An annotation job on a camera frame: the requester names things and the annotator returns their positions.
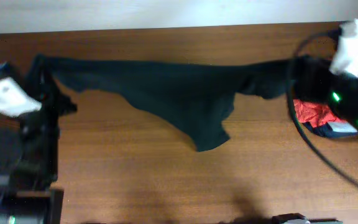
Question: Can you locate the red printed t-shirt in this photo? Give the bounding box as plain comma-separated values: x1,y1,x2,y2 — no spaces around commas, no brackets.
293,100,345,128

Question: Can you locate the navy folded garment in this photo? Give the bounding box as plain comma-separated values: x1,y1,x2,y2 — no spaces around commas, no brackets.
303,122,358,139

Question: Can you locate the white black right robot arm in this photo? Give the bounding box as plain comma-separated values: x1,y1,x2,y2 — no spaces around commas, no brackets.
293,58,358,130

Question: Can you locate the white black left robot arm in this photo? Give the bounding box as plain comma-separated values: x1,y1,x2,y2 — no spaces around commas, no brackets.
0,56,77,223

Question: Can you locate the black Nike t-shirt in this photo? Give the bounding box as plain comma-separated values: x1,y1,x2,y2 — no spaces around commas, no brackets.
34,55,288,151

